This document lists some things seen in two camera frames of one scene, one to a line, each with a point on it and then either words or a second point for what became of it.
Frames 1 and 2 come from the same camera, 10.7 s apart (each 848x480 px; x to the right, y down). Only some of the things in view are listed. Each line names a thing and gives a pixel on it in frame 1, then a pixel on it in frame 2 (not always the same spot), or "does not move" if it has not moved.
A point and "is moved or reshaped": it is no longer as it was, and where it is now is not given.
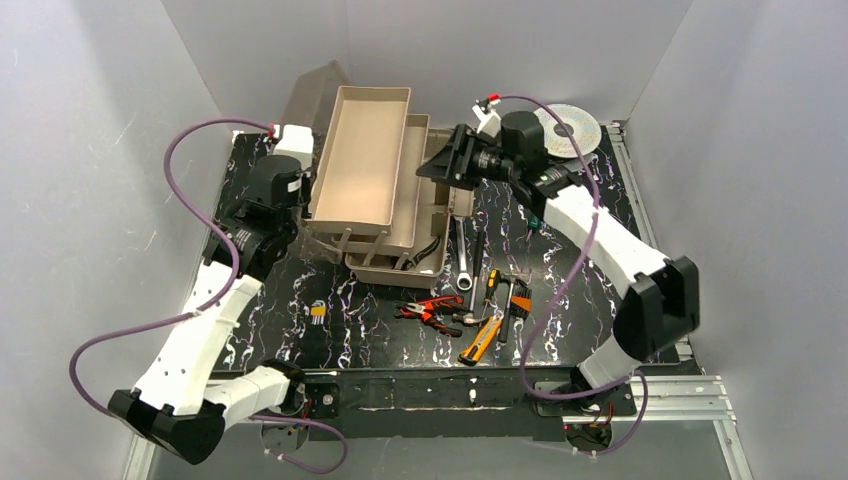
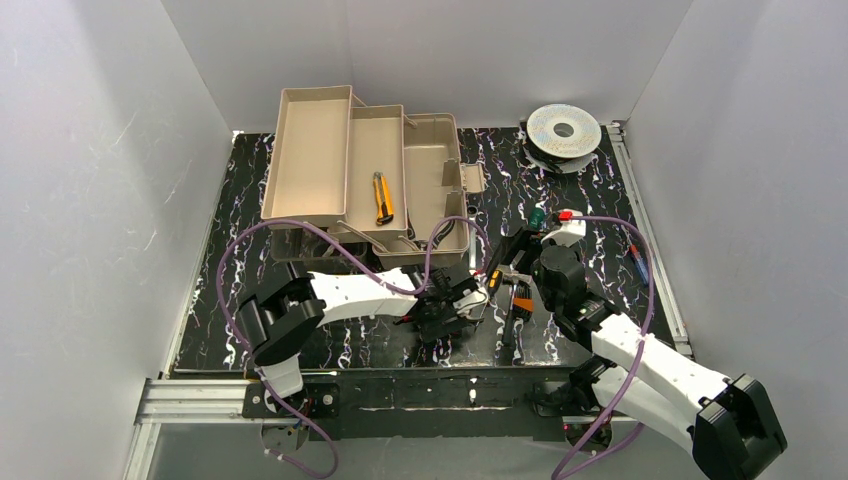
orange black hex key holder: x=521 y=302 does not move
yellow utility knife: x=482 y=340 → x=383 y=200
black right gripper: x=465 y=156 → x=520 y=263
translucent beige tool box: x=367 y=200 is moved or reshaped
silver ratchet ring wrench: x=464 y=279 → x=472 y=211
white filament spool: x=586 y=131 does not move
